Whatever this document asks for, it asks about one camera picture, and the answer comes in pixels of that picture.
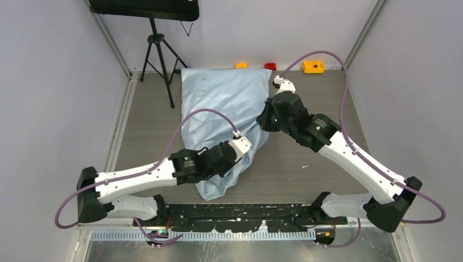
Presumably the light blue pillowcase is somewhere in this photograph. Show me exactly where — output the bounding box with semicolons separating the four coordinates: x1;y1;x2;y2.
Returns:
181;68;272;201

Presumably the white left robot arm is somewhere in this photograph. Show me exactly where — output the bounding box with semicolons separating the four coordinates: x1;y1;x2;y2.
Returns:
76;141;245;226

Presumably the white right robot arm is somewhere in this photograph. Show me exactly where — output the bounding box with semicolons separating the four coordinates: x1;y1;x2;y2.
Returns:
257;91;423;233

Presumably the small red block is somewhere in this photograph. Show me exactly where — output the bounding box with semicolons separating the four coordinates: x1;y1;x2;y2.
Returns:
264;63;277;71

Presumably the yellow open box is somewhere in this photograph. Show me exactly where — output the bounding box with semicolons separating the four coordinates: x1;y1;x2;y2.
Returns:
302;61;325;74

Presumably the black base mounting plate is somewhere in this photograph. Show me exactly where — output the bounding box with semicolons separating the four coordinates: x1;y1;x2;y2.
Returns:
140;204;347;233

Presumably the small orange block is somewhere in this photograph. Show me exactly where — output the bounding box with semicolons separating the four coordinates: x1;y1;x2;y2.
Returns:
235;63;247;69

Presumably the black tripod stand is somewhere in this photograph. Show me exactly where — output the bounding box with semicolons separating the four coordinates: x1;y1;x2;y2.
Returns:
139;18;189;109

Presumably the black panel on tripod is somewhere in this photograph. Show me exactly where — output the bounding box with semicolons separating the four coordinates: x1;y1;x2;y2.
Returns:
89;0;200;21

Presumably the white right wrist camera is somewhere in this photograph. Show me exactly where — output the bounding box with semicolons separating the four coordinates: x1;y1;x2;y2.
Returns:
272;75;295;94

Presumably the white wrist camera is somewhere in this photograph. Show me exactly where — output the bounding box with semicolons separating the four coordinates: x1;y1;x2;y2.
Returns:
272;75;295;94
228;131;252;162

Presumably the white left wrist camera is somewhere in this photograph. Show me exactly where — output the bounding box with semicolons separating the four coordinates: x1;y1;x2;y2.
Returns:
228;131;252;162

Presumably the aluminium rail at front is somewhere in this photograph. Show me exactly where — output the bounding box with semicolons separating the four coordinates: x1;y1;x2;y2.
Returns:
76;202;403;242

